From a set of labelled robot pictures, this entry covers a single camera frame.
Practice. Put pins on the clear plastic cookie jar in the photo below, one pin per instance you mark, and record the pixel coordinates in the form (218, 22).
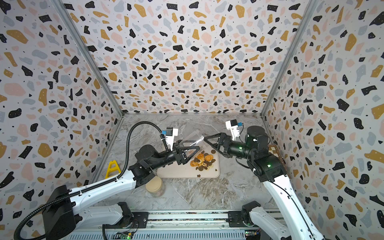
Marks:
(195, 141)

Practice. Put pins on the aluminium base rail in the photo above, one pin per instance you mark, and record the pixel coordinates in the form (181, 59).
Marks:
(199, 225)

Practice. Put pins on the cream rectangular tray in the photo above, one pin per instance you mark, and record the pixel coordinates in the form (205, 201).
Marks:
(175, 171)

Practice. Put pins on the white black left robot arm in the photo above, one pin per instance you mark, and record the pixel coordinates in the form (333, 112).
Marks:
(61, 216)

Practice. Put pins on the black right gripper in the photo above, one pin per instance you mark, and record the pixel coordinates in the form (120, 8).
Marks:
(227, 144)

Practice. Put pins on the jar with beige lid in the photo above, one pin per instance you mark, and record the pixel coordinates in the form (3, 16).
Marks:
(155, 187)

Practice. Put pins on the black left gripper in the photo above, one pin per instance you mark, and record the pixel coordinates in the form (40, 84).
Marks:
(177, 155)

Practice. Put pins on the pile of poured cookies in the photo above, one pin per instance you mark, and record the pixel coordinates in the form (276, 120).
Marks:
(205, 160)

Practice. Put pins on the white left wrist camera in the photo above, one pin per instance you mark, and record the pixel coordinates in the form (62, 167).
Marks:
(170, 133)

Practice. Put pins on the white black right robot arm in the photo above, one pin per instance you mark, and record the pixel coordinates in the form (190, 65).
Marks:
(273, 175)

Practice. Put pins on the yellow triangular toy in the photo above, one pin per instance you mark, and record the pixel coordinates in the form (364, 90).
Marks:
(113, 170)

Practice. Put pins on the wooden chessboard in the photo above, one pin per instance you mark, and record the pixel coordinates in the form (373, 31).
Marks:
(276, 153)

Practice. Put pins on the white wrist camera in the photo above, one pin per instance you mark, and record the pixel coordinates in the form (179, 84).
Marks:
(170, 133)
(233, 127)

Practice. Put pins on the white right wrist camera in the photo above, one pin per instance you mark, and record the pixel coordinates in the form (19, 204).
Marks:
(233, 127)

